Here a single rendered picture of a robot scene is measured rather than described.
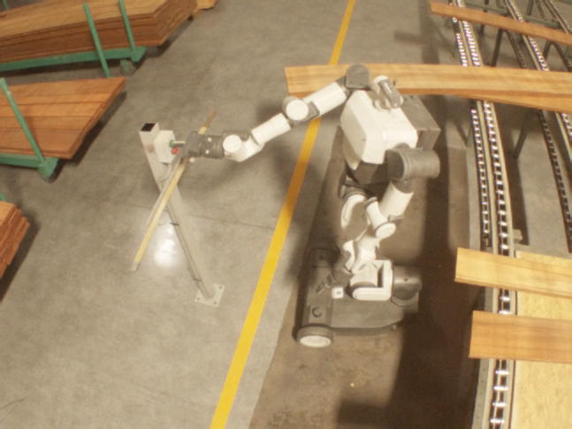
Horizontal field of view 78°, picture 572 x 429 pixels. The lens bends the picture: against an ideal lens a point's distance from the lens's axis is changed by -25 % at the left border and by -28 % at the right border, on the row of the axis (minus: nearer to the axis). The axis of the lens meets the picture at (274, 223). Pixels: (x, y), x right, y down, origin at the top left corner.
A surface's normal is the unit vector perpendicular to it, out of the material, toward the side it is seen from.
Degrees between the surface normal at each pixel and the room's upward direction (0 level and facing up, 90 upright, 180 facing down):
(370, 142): 80
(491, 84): 0
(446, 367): 0
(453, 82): 0
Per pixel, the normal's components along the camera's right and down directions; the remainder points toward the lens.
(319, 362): -0.08, -0.61
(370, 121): -0.58, -0.32
